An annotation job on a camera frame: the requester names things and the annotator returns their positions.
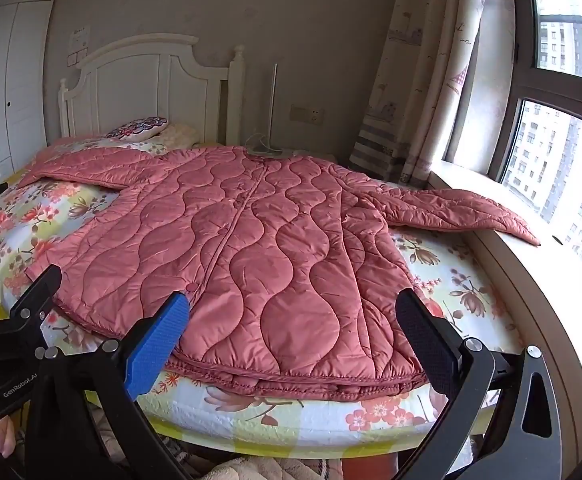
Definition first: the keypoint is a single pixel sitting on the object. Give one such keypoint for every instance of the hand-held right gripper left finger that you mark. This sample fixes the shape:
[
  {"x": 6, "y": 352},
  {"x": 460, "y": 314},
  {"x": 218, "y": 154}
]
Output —
[{"x": 162, "y": 344}]

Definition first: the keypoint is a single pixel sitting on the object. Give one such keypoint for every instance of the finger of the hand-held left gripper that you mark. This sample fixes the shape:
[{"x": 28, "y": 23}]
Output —
[{"x": 33, "y": 292}]

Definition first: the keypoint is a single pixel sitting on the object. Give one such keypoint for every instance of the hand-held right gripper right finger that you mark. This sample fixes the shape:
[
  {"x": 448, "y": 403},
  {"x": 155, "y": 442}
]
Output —
[{"x": 428, "y": 345}]

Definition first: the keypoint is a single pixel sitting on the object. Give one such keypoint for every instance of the person's left hand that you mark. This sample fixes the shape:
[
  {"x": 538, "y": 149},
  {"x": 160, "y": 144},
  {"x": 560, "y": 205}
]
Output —
[{"x": 2, "y": 437}]

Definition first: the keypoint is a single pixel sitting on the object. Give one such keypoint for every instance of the floral bedspread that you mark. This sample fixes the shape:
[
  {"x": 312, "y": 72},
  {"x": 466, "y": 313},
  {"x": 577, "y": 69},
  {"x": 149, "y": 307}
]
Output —
[{"x": 451, "y": 290}]

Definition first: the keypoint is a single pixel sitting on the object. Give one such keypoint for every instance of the beige windowsill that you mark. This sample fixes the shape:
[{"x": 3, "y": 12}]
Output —
[{"x": 546, "y": 290}]

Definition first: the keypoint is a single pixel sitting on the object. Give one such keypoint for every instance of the white wardrobe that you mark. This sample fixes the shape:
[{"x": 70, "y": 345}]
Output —
[{"x": 1, "y": 85}]

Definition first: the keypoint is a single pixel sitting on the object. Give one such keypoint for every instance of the beige fluffy cloth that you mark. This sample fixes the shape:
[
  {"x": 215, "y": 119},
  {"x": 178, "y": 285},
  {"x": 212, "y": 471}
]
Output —
[{"x": 271, "y": 470}]

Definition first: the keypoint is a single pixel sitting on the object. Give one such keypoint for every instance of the patterned round pillow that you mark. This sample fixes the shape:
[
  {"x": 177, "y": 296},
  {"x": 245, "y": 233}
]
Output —
[{"x": 138, "y": 127}]

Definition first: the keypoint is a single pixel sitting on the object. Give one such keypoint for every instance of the beige pillow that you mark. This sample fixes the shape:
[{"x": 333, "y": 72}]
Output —
[{"x": 183, "y": 135}]

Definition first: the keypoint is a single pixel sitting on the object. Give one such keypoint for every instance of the white bed headboard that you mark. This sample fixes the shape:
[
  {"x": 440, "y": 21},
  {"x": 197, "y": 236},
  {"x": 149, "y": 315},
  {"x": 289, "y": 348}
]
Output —
[{"x": 141, "y": 90}]

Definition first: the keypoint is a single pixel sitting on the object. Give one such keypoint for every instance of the printed curtain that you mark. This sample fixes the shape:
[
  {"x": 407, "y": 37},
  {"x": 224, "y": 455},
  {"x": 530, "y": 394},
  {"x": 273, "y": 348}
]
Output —
[{"x": 421, "y": 85}]

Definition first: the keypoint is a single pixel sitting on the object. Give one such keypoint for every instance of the window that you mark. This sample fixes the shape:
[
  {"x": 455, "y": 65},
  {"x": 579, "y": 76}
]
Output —
[{"x": 561, "y": 110}]

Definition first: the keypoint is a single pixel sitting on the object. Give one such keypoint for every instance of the paper sheet on wall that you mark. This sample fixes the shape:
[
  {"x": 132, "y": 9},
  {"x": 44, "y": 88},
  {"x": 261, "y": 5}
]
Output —
[{"x": 79, "y": 45}]

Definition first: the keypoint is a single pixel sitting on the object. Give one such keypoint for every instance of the wall socket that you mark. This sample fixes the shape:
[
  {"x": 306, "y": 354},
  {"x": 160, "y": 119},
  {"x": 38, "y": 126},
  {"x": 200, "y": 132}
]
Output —
[{"x": 306, "y": 113}]

